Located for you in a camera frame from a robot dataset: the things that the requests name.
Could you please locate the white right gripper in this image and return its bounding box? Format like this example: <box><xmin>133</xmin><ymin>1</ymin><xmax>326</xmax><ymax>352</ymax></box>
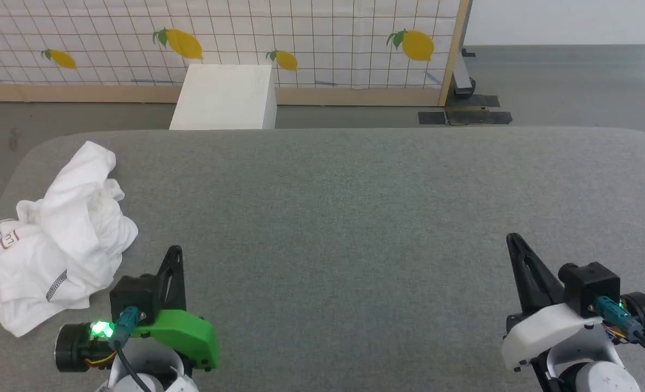
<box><xmin>500</xmin><ymin>232</ymin><xmax>610</xmax><ymax>372</ymax></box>

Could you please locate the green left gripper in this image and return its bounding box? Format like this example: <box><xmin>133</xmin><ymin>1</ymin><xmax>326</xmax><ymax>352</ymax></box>
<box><xmin>131</xmin><ymin>244</ymin><xmax>220</xmax><ymax>372</ymax></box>

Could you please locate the white long-sleeve shirt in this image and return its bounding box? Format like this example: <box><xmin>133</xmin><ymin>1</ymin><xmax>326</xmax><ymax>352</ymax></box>
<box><xmin>0</xmin><ymin>140</ymin><xmax>139</xmax><ymax>338</ymax></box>

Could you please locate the white rectangular box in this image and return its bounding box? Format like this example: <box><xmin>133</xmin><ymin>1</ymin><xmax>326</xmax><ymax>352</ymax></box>
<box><xmin>169</xmin><ymin>64</ymin><xmax>278</xmax><ymax>131</ymax></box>

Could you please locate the grey metal partition foot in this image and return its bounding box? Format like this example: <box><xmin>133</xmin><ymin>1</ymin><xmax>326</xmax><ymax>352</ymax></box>
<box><xmin>450</xmin><ymin>48</ymin><xmax>477</xmax><ymax>100</ymax></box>

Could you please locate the lemon-print partition screen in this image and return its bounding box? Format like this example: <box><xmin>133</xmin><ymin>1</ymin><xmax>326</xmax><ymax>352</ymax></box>
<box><xmin>0</xmin><ymin>0</ymin><xmax>472</xmax><ymax>107</ymax></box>

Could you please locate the left arm teal-plug cable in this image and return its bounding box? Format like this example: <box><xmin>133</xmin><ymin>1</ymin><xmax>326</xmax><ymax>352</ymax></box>
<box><xmin>107</xmin><ymin>305</ymin><xmax>154</xmax><ymax>392</ymax></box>

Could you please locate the arm teal-plug cable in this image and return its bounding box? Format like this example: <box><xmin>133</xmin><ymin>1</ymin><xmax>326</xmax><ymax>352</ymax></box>
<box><xmin>107</xmin><ymin>305</ymin><xmax>154</xmax><ymax>392</ymax></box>
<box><xmin>595</xmin><ymin>296</ymin><xmax>645</xmax><ymax>364</ymax></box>

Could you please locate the right arm teal-plug cable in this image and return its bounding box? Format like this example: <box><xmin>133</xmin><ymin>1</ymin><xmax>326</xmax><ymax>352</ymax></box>
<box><xmin>595</xmin><ymin>296</ymin><xmax>645</xmax><ymax>364</ymax></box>

